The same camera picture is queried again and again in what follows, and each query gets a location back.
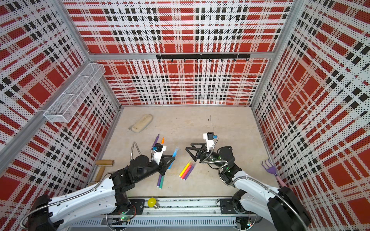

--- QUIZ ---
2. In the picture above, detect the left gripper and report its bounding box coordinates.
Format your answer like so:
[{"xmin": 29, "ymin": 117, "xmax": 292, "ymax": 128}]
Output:
[{"xmin": 135, "ymin": 155, "xmax": 175, "ymax": 183}]

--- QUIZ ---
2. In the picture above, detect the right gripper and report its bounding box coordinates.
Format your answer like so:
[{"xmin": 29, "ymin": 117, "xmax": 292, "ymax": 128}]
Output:
[{"xmin": 184, "ymin": 143, "xmax": 225, "ymax": 170}]

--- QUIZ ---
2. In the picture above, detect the yellow marker pen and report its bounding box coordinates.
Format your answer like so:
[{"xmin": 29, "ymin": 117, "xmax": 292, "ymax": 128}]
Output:
[{"xmin": 179, "ymin": 162, "xmax": 191, "ymax": 178}]

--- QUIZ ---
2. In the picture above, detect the pink marker pen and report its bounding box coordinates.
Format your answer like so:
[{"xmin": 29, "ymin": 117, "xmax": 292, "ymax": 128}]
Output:
[{"xmin": 181, "ymin": 162, "xmax": 193, "ymax": 180}]

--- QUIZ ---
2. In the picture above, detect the purple marker pen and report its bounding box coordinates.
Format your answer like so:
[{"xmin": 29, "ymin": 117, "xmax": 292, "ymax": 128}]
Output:
[{"xmin": 152, "ymin": 134, "xmax": 160, "ymax": 150}]

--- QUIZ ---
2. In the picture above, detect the green marker pen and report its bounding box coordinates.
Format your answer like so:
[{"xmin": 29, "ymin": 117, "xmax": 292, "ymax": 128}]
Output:
[{"xmin": 159, "ymin": 176, "xmax": 165, "ymax": 189}]

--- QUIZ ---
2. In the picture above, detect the purple marker beside green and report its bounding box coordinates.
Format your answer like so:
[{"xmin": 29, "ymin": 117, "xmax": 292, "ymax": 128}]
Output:
[{"xmin": 157, "ymin": 174, "xmax": 162, "ymax": 188}]

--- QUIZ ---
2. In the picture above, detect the purple marker in row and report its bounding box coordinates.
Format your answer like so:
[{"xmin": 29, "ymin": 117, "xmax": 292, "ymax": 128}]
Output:
[{"xmin": 183, "ymin": 164, "xmax": 196, "ymax": 181}]

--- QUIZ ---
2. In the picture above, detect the yellow light bulb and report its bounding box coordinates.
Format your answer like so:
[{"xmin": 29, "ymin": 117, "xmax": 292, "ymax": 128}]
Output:
[{"xmin": 147, "ymin": 198, "xmax": 160, "ymax": 209}]

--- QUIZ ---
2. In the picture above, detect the wooden roller tool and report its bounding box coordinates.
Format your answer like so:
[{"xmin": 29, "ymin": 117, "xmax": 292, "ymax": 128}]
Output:
[{"xmin": 87, "ymin": 159, "xmax": 115, "ymax": 186}]

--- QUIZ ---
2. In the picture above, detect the purple pink toy rake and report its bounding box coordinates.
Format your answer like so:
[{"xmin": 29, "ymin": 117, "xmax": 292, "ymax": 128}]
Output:
[{"xmin": 261, "ymin": 159, "xmax": 287, "ymax": 188}]

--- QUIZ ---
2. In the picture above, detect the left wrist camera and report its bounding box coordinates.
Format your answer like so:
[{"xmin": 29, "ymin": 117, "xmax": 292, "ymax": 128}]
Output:
[{"xmin": 153, "ymin": 143, "xmax": 163, "ymax": 152}]

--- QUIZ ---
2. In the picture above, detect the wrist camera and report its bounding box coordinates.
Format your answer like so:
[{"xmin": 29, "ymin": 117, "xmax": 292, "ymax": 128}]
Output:
[
  {"xmin": 206, "ymin": 132, "xmax": 217, "ymax": 140},
  {"xmin": 153, "ymin": 143, "xmax": 163, "ymax": 152}
]

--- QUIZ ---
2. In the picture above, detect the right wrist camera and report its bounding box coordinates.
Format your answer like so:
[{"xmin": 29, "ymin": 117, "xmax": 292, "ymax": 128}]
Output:
[{"xmin": 206, "ymin": 132, "xmax": 217, "ymax": 140}]

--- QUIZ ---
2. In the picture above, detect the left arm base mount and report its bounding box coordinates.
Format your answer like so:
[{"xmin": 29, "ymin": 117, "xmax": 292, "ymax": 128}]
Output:
[{"xmin": 114, "ymin": 199, "xmax": 145, "ymax": 215}]

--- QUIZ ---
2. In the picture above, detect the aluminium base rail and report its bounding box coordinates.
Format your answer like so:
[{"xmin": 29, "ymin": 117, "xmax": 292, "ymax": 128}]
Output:
[{"xmin": 67, "ymin": 197, "xmax": 263, "ymax": 231}]

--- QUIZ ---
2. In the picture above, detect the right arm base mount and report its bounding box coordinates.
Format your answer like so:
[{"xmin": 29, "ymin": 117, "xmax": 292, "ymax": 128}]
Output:
[{"xmin": 219, "ymin": 198, "xmax": 253, "ymax": 214}]

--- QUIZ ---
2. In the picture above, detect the black hook rail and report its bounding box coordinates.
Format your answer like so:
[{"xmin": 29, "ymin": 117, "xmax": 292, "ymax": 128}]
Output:
[{"xmin": 156, "ymin": 53, "xmax": 251, "ymax": 62}]

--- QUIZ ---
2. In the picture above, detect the white wire mesh basket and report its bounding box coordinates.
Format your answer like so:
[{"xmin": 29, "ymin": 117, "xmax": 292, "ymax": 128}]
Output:
[{"xmin": 43, "ymin": 63, "xmax": 105, "ymax": 123}]

